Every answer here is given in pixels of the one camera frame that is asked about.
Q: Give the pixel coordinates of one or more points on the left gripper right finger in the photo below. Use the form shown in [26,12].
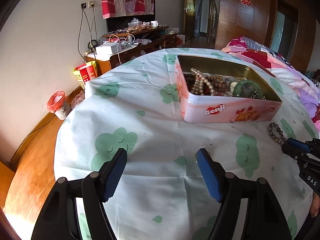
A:
[264,217]

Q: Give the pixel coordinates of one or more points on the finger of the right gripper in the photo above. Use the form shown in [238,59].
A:
[291,151]
[297,142]

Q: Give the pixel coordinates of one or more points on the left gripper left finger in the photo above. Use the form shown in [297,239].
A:
[58,218]

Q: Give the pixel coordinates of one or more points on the green jade bangle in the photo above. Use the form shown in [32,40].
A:
[247,89]

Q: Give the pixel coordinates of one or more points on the pink Genji tin box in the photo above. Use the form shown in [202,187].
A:
[218,108]

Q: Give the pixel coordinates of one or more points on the silver wrist watch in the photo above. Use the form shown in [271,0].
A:
[231,82]

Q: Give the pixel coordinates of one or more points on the person's right hand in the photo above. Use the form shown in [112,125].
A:
[315,205]

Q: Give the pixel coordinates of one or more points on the pink patchwork quilt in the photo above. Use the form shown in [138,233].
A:
[255,53]

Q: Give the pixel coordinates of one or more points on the bin with red bag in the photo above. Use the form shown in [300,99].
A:
[58,105]

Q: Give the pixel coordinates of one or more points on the wooden wardrobe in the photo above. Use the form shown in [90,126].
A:
[257,23]

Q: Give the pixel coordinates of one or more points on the white green cloud tablecloth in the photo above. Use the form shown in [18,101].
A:
[161,194]

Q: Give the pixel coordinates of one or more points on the red yellow carton box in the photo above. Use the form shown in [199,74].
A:
[86,72]

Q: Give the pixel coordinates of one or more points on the white box on cabinet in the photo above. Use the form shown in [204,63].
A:
[109,48]

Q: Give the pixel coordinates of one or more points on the white mug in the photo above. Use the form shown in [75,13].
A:
[154,24]

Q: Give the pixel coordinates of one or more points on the wooden TV cabinet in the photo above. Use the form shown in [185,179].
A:
[136,44]

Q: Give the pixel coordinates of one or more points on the wooden door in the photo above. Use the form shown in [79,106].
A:
[189,19]

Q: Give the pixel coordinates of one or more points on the black television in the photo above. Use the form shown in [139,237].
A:
[117,23]

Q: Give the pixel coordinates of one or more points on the red patchwork cloth cover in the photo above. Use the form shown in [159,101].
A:
[121,8]

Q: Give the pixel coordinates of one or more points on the wall power socket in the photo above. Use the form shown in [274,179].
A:
[88,4]

